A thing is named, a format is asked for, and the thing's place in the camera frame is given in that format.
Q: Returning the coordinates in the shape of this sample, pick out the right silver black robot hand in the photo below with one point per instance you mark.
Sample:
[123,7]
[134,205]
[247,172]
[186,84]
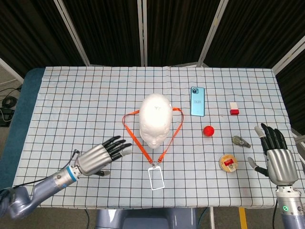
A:
[282,164]

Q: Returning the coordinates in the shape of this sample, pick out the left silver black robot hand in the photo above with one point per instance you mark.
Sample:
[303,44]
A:
[94,159]

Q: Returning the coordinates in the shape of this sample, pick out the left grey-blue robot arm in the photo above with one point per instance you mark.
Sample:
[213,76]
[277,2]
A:
[47,183]

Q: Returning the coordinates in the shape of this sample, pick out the white foam mannequin head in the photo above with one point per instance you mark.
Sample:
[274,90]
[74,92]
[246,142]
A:
[156,114]

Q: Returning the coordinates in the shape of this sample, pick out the white black checkered tablecloth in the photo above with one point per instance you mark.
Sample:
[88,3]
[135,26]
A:
[83,107]

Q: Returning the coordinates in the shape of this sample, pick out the round tin with red label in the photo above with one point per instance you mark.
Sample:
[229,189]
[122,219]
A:
[228,163]

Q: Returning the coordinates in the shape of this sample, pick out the red and white eraser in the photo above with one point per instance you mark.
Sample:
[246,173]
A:
[234,111]

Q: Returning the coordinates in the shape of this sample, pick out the grey robot torso base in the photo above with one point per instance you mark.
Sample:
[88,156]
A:
[143,219]

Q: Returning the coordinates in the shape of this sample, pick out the red textured ball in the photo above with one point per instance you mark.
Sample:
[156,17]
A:
[209,131]

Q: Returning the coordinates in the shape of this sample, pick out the blue padded table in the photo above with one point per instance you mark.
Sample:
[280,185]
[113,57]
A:
[21,107]

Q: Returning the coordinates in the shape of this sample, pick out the black power adapter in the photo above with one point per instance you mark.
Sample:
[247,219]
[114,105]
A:
[6,117]

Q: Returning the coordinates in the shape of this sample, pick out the light blue smartphone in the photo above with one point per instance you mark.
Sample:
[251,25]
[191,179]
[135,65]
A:
[197,102]

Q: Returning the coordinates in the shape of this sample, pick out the black folding screen white frame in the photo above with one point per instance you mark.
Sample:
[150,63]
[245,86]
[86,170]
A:
[107,28]

